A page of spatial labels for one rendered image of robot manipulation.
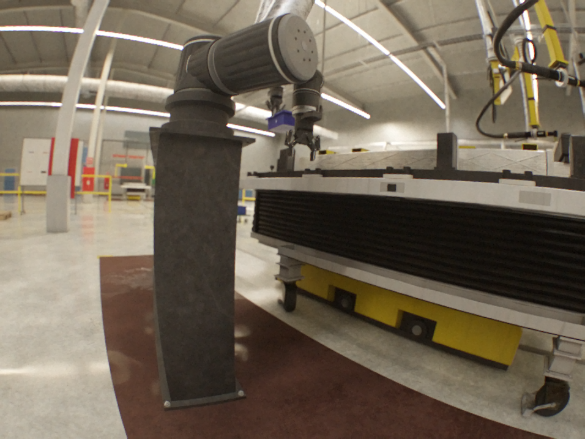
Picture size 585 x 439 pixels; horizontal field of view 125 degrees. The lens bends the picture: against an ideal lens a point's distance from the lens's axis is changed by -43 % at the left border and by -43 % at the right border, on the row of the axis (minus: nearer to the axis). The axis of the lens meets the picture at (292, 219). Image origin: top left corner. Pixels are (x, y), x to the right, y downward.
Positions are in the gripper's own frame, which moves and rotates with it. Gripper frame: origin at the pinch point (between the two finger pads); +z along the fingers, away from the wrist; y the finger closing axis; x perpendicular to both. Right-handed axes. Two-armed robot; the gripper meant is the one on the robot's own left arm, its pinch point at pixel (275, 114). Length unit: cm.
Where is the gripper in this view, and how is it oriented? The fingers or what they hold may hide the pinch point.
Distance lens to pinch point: 162.2
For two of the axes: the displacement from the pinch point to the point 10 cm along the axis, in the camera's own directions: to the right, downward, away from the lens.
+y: 8.6, 0.2, 5.2
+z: -0.7, 9.9, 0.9
